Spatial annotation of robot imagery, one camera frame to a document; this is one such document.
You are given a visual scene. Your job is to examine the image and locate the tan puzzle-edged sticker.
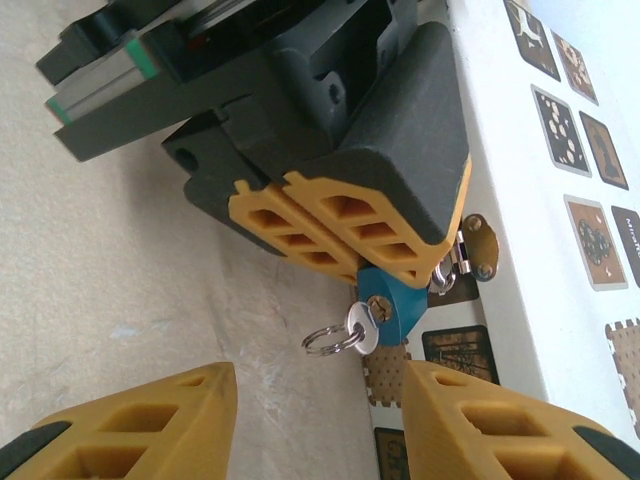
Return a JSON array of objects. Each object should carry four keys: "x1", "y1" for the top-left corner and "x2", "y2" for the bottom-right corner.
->
[
  {"x1": 604, "y1": 317, "x2": 640, "y2": 407},
  {"x1": 361, "y1": 342, "x2": 410, "y2": 410}
]

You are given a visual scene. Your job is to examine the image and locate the blue padlock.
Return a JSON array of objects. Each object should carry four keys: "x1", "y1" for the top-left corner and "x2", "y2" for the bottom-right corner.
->
[{"x1": 356, "y1": 262, "x2": 457, "y2": 348}]

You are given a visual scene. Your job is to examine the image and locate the brass hasp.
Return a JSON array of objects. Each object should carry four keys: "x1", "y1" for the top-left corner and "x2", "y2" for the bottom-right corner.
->
[{"x1": 447, "y1": 213, "x2": 501, "y2": 284}]

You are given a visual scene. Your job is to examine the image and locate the brown sticker heart pattern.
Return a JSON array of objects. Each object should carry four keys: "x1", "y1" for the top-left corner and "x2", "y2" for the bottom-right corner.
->
[{"x1": 563, "y1": 193, "x2": 629, "y2": 292}]

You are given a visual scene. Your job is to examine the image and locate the small silver key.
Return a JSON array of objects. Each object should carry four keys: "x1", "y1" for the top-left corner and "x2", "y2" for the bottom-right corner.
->
[{"x1": 347, "y1": 299, "x2": 382, "y2": 355}]

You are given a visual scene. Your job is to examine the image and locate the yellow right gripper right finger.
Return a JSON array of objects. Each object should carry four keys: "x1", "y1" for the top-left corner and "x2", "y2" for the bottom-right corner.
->
[{"x1": 402, "y1": 360, "x2": 640, "y2": 480}]

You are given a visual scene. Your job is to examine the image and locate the black sticker white lettering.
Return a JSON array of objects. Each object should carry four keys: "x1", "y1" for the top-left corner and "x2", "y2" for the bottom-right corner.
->
[{"x1": 610, "y1": 204, "x2": 640, "y2": 289}]

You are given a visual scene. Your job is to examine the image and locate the white box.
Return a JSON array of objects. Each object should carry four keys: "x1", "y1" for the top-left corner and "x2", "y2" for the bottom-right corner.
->
[{"x1": 359, "y1": 0, "x2": 640, "y2": 480}]

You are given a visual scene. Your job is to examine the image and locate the dark sticker tree picture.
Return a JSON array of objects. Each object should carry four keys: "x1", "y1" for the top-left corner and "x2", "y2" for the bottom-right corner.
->
[{"x1": 422, "y1": 324, "x2": 502, "y2": 387}]

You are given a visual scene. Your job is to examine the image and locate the brown sticker dark silhouette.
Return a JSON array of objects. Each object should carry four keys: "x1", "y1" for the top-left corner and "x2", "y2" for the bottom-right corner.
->
[{"x1": 578, "y1": 110, "x2": 630, "y2": 192}]

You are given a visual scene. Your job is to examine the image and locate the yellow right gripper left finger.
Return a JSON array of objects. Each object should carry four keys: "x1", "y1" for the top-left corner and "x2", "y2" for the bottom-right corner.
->
[{"x1": 0, "y1": 360, "x2": 239, "y2": 480}]

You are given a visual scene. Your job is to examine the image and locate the dark sticker tan lettering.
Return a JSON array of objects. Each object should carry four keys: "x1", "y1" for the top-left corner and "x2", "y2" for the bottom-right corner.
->
[{"x1": 373, "y1": 427, "x2": 417, "y2": 480}]

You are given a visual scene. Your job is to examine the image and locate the silver key ring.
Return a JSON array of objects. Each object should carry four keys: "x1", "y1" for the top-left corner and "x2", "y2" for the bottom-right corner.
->
[{"x1": 301, "y1": 323, "x2": 366, "y2": 359}]

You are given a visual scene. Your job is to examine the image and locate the dark sticker white bird pattern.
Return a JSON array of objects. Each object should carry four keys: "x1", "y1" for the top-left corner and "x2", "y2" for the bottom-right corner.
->
[{"x1": 504, "y1": 0, "x2": 562, "y2": 81}]

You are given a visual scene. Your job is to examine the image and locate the brown sticker pale pattern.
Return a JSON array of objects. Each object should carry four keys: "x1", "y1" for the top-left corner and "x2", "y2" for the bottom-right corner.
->
[{"x1": 549, "y1": 29, "x2": 600, "y2": 107}]

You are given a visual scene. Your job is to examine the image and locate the dark sticker white blobs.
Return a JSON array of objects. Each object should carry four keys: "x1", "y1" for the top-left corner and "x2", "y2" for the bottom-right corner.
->
[{"x1": 530, "y1": 84, "x2": 593, "y2": 178}]

